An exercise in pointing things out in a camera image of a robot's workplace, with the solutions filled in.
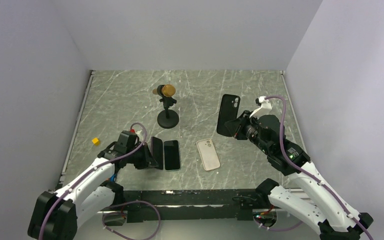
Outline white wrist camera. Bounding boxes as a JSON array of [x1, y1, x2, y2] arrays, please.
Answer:
[[249, 96, 273, 119], [129, 128, 147, 141]]

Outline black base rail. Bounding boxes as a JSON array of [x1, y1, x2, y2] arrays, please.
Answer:
[[103, 189, 272, 223]]

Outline phone with dark screen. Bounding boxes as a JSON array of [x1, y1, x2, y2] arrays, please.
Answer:
[[163, 140, 181, 171]]

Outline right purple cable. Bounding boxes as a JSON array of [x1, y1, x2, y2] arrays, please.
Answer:
[[253, 95, 375, 240]]

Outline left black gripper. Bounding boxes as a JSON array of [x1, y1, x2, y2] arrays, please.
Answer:
[[126, 142, 158, 170]]

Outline beige phone case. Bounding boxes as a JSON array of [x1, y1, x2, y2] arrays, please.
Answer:
[[196, 138, 221, 171]]

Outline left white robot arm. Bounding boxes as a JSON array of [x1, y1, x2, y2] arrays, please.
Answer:
[[27, 129, 163, 240]]

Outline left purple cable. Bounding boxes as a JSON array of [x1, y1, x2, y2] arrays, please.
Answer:
[[37, 122, 162, 240]]

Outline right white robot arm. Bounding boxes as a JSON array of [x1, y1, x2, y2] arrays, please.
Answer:
[[217, 110, 374, 240]]

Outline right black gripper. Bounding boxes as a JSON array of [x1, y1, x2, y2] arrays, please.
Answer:
[[225, 109, 272, 155]]

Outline black phone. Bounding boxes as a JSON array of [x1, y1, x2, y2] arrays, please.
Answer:
[[151, 136, 164, 170]]

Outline colourful toy car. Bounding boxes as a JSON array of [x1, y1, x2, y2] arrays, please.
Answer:
[[108, 173, 118, 182]]

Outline purple cable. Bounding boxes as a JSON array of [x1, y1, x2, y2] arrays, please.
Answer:
[[253, 95, 375, 240], [37, 122, 162, 240]]

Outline black phone case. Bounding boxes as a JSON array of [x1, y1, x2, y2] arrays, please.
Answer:
[[216, 94, 241, 137]]

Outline gold microphone on black stand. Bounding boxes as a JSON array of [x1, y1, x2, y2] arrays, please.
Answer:
[[152, 84, 180, 129]]

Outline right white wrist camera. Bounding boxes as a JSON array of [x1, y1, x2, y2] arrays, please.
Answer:
[[249, 96, 273, 119]]

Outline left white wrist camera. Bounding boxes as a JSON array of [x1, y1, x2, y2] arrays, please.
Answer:
[[129, 128, 147, 141]]

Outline small yellow cube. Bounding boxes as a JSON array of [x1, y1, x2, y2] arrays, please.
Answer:
[[91, 137, 101, 146]]

